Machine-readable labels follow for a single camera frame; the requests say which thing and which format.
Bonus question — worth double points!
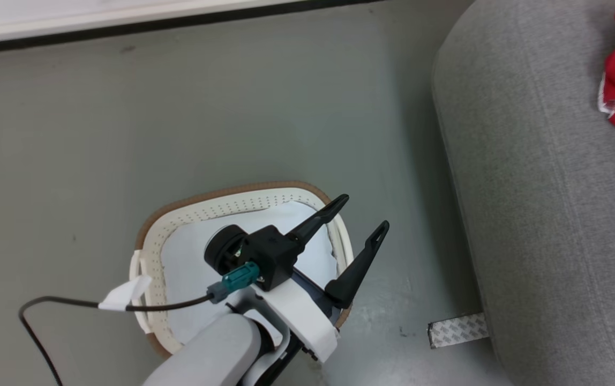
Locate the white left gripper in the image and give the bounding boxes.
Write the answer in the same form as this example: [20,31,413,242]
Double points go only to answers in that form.
[254,194,391,365]

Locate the grey fabric sofa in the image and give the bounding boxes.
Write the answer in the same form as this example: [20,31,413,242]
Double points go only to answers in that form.
[430,0,615,386]

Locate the white perforated laundry basket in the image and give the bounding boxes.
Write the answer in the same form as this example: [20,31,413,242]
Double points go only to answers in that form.
[128,181,355,359]

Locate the grey patterned tape strip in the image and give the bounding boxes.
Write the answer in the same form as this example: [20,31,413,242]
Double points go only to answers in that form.
[427,312,491,351]

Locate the white cloth in basket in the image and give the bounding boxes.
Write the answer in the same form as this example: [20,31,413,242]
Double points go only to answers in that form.
[160,201,339,347]

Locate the teal cable connector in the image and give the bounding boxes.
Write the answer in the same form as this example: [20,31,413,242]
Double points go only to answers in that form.
[206,261,261,306]

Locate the white cable label tag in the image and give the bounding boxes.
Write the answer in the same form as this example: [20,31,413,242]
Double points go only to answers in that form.
[97,274,153,312]

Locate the thin black camera cable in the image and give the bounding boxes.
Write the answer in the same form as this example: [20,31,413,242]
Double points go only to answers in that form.
[18,291,218,386]

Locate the white wall baseboard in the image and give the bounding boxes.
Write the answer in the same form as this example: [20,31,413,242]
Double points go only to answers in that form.
[0,0,388,56]

